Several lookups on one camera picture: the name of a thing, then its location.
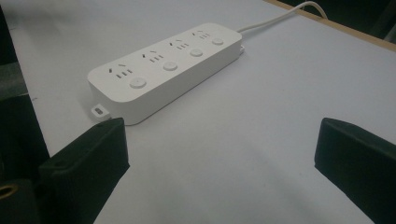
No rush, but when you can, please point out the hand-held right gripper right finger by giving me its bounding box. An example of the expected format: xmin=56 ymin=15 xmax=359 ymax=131
xmin=314 ymin=117 xmax=396 ymax=224

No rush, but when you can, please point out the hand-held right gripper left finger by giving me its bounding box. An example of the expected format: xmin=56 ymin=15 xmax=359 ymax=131
xmin=37 ymin=117 xmax=131 ymax=224

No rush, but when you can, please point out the white power strip cable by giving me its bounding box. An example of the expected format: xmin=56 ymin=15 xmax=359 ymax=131
xmin=236 ymin=0 xmax=329 ymax=35

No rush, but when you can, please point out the white power strip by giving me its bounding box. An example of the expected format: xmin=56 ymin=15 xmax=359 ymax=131
xmin=87 ymin=21 xmax=246 ymax=127

